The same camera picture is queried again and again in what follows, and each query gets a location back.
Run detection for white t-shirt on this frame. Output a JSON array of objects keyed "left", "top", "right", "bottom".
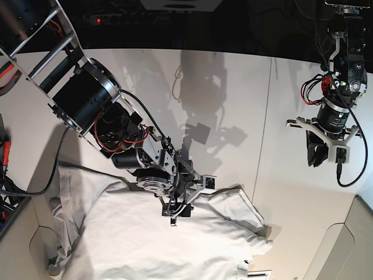
[{"left": 51, "top": 166, "right": 273, "bottom": 279}]

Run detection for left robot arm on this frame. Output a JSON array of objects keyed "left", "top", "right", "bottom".
[{"left": 287, "top": 1, "right": 370, "bottom": 167}]

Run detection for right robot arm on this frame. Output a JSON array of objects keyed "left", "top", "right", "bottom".
[{"left": 1, "top": 1, "right": 215, "bottom": 226}]

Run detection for black braided right cable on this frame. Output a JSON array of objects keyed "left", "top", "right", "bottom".
[{"left": 336, "top": 107, "right": 368, "bottom": 187}]

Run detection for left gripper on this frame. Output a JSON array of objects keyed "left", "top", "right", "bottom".
[{"left": 286, "top": 117, "right": 362, "bottom": 166}]

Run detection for red handled tool left edge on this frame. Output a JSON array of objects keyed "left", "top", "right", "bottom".
[{"left": 0, "top": 113, "right": 12, "bottom": 187}]

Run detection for black bin with tools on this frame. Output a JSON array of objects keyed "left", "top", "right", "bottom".
[{"left": 1, "top": 176, "right": 29, "bottom": 233}]

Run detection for white device top centre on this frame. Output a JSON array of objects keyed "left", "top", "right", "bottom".
[{"left": 140, "top": 0, "right": 222, "bottom": 12}]

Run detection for black braided left cable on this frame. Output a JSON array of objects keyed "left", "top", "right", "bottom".
[{"left": 0, "top": 128, "right": 68, "bottom": 198}]

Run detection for black power strip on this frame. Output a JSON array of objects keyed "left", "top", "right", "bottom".
[{"left": 83, "top": 13, "right": 173, "bottom": 26}]

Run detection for red grey pliers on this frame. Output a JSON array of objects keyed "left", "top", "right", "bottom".
[{"left": 0, "top": 58, "right": 23, "bottom": 98}]

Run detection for black braided cable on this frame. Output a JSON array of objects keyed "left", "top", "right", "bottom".
[
  {"left": 0, "top": 128, "right": 68, "bottom": 198},
  {"left": 336, "top": 107, "right": 368, "bottom": 187}
]

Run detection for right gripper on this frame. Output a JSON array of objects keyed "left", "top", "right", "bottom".
[{"left": 136, "top": 136, "right": 207, "bottom": 226}]

